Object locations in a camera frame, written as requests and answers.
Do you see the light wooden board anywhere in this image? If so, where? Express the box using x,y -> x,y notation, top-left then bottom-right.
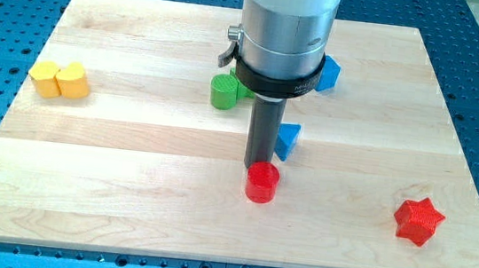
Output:
0,0 -> 479,268

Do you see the red star block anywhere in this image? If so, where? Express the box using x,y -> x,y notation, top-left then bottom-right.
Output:
394,197 -> 446,247

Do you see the yellow heart block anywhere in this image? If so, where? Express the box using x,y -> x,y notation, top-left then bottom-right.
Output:
55,62 -> 90,99

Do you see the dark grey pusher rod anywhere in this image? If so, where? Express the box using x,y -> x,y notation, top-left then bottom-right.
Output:
244,95 -> 287,168

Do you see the green block behind cylinder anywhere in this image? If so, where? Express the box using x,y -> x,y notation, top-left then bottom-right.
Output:
229,67 -> 255,100

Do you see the red cylinder block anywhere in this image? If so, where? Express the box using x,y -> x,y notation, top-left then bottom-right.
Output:
245,162 -> 280,203

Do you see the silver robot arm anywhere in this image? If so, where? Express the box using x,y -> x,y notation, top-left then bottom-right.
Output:
217,0 -> 341,166

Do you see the blue cube block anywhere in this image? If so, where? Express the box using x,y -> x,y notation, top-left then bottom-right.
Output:
316,56 -> 342,91

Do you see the yellow hexagon block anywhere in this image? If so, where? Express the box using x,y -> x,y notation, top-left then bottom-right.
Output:
28,60 -> 61,99

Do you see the blue triangle block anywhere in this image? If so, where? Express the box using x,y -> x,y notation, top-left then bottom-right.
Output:
274,123 -> 302,161

